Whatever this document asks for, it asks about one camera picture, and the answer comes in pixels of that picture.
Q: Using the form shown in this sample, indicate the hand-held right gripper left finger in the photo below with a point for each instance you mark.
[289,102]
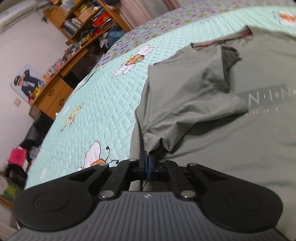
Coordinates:
[144,162]

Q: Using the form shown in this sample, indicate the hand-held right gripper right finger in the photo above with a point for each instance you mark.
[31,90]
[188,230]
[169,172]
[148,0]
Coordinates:
[151,165]

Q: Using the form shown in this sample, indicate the grey t-shirt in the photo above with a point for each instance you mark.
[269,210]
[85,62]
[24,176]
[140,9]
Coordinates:
[231,143]

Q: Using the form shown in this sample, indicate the blue clothes pile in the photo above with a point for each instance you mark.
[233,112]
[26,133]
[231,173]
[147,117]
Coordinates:
[115,34]

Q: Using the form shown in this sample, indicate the bee-print quilted bedspread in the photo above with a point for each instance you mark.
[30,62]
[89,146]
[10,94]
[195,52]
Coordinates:
[104,99]

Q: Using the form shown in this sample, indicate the black chair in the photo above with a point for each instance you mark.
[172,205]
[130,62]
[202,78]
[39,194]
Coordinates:
[39,125]

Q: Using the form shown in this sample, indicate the wooden desk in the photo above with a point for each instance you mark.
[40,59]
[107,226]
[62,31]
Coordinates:
[50,97]

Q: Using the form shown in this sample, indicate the pink bag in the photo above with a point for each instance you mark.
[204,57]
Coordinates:
[17,156]

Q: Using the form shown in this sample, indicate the orange box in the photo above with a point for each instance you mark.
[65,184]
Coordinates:
[103,20]

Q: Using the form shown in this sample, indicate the row of books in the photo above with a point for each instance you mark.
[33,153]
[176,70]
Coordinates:
[70,27]

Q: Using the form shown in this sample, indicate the cardboard box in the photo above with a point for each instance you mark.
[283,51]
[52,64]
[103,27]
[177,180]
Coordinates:
[85,15]

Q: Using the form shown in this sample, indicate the white air conditioner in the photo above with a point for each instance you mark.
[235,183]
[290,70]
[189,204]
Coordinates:
[13,16]

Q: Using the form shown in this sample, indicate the white wall switch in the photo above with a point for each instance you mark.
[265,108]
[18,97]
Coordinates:
[17,102]

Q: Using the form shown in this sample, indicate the wall poster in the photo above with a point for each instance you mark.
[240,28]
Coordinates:
[25,81]

